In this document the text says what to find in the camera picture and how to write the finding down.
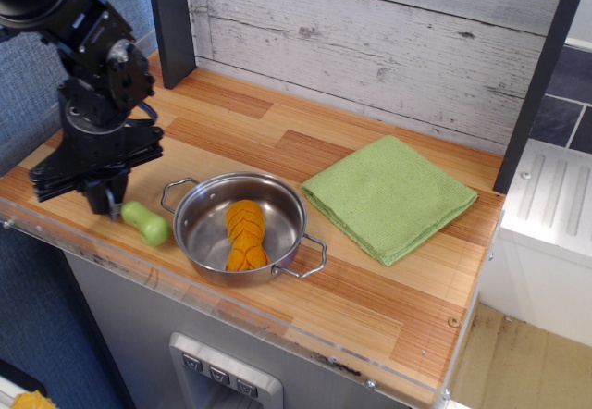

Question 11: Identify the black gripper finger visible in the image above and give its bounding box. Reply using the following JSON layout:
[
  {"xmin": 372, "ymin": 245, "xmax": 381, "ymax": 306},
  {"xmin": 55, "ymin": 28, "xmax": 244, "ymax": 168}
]
[
  {"xmin": 106, "ymin": 175, "xmax": 128, "ymax": 221},
  {"xmin": 86, "ymin": 181, "xmax": 114, "ymax": 215}
]

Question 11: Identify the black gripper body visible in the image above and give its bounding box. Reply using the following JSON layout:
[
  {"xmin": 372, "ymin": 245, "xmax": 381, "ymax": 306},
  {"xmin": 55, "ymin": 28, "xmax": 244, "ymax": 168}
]
[{"xmin": 30, "ymin": 125, "xmax": 164, "ymax": 202}]

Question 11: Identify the green handled grey spatula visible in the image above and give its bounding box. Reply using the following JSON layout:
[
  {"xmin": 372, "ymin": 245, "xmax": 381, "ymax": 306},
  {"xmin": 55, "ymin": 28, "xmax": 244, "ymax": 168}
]
[{"xmin": 120, "ymin": 201, "xmax": 169, "ymax": 246}]

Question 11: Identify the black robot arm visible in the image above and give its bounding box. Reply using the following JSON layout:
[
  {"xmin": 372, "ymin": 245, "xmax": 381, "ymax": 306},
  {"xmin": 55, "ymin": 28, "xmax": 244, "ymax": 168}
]
[{"xmin": 1, "ymin": 0, "xmax": 164, "ymax": 219}]

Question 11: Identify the green folded cloth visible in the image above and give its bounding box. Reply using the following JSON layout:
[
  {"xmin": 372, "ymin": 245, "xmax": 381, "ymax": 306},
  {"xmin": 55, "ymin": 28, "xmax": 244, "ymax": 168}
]
[{"xmin": 302, "ymin": 136, "xmax": 477, "ymax": 266}]

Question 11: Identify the orange plush pineapple toy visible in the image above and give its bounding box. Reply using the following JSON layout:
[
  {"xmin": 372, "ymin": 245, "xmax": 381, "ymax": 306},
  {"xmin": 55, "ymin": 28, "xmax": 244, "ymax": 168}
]
[{"xmin": 226, "ymin": 200, "xmax": 269, "ymax": 272}]

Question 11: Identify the yellow black object corner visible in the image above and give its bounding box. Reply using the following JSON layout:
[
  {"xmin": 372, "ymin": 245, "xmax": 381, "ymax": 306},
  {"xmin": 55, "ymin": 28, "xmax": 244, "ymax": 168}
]
[{"xmin": 1, "ymin": 374, "xmax": 57, "ymax": 409}]

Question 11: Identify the grey ice dispenser panel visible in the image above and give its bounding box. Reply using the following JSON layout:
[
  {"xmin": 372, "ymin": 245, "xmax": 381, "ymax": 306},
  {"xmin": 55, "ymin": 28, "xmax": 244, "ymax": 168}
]
[{"xmin": 169, "ymin": 332, "xmax": 284, "ymax": 408}]

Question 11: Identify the white ribbed appliance top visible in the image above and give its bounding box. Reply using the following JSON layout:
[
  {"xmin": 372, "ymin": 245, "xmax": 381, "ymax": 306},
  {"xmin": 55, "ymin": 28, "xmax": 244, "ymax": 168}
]
[{"xmin": 501, "ymin": 140, "xmax": 591, "ymax": 256}]

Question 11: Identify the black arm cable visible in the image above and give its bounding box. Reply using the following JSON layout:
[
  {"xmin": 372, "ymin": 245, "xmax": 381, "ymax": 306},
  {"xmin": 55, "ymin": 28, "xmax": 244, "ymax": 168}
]
[{"xmin": 124, "ymin": 100, "xmax": 159, "ymax": 129}]

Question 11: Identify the steel pot with handles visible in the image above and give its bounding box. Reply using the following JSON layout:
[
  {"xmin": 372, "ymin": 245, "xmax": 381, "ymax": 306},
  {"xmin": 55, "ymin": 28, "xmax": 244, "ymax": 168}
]
[{"xmin": 161, "ymin": 172, "xmax": 327, "ymax": 287}]

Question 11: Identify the dark grey left post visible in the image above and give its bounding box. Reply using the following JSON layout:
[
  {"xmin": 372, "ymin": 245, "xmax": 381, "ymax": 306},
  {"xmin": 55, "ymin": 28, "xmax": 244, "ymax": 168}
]
[{"xmin": 151, "ymin": 0, "xmax": 196, "ymax": 89}]

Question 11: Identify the dark grey post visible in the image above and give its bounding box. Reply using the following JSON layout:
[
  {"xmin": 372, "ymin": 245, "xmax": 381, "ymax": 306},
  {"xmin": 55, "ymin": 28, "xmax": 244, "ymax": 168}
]
[
  {"xmin": 493, "ymin": 0, "xmax": 581, "ymax": 194},
  {"xmin": 151, "ymin": 0, "xmax": 196, "ymax": 89}
]

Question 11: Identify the dark grey right post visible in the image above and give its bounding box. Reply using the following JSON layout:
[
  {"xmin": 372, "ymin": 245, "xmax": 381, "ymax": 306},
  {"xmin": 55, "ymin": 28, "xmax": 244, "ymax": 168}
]
[{"xmin": 493, "ymin": 0, "xmax": 581, "ymax": 194}]

